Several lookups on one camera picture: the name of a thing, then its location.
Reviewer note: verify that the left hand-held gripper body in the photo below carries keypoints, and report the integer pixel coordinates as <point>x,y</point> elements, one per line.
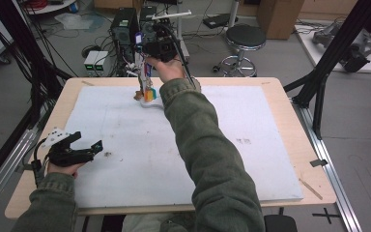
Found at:
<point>66,154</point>

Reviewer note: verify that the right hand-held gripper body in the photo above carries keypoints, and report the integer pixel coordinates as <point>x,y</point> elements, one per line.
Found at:
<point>166,45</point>

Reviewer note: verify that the bunch of coloured key tags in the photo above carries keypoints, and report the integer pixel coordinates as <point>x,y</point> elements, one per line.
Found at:
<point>150,94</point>

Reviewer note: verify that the white stand with pole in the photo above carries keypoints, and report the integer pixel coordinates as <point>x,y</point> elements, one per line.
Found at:
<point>148,103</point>

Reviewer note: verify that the person's left hand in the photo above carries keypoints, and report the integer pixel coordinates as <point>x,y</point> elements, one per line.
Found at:
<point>64,170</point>

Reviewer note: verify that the person's right hand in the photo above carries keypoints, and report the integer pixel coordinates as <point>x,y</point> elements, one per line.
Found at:
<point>171,71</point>

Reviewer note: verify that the white table leg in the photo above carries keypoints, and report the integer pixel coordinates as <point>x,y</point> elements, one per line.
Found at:
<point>184,38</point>

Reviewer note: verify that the small black computer tower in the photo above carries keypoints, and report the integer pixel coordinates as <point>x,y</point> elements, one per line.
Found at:
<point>146,13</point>

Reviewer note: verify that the large black computer tower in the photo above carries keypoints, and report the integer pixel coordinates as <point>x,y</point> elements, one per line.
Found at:
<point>124,29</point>

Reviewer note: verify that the white power supply unit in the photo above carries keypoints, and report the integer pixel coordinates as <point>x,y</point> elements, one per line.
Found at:
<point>91,61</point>
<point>101,62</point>

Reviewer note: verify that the flat black device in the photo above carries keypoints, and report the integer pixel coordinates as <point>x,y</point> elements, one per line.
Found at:
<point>219,20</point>

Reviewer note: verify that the clear plastic sheet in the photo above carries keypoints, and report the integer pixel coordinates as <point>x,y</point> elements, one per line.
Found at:
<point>77,22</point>

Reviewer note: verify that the black round stool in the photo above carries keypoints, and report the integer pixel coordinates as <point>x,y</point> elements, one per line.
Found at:
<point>245,37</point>

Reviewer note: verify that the round white table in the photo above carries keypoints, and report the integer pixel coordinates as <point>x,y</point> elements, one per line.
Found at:
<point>50,7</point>

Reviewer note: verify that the cardboard box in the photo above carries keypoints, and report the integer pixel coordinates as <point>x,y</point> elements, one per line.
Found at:
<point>278,17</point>

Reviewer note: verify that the white table mat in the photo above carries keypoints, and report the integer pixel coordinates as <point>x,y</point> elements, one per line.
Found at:
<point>254,129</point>

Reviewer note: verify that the white platform with machine parts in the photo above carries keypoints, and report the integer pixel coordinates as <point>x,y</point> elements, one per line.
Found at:
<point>344,45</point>

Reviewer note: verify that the black chair part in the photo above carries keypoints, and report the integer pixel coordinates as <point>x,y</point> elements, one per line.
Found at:
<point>280,224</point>

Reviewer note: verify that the thin wooden stick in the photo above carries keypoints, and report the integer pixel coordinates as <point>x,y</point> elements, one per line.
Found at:
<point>310,189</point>

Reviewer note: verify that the aluminium rail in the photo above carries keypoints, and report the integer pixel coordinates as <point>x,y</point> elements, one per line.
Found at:
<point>0,183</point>
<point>331,170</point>

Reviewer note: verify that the black metal frame stand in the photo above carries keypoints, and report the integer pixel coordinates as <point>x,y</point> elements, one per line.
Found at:
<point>19,58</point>
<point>327,61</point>

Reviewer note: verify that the small black rail bracket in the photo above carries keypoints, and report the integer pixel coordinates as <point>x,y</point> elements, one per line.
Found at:
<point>319,162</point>

